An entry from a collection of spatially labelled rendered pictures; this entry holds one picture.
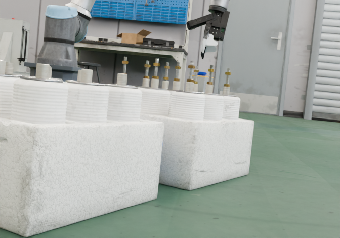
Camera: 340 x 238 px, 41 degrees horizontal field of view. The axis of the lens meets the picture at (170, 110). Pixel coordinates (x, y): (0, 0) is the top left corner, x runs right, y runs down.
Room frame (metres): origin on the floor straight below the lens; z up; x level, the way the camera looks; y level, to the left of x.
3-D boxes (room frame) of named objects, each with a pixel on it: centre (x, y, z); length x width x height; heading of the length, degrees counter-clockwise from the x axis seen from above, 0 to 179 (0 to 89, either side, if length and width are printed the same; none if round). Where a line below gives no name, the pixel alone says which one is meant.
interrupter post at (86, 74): (0.92, 0.17, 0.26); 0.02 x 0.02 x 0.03
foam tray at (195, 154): (1.43, -0.01, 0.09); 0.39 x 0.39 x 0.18; 58
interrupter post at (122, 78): (1.02, 0.11, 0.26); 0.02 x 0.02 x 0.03
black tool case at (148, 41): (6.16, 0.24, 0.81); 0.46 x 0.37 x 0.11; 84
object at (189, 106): (1.27, -0.05, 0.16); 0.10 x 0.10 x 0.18
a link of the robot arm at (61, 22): (1.75, 0.45, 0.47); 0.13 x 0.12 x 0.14; 177
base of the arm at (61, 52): (1.74, 0.45, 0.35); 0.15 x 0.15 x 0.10
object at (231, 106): (1.47, -0.17, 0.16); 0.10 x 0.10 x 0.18
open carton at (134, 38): (6.29, 0.60, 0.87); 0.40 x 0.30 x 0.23; 70
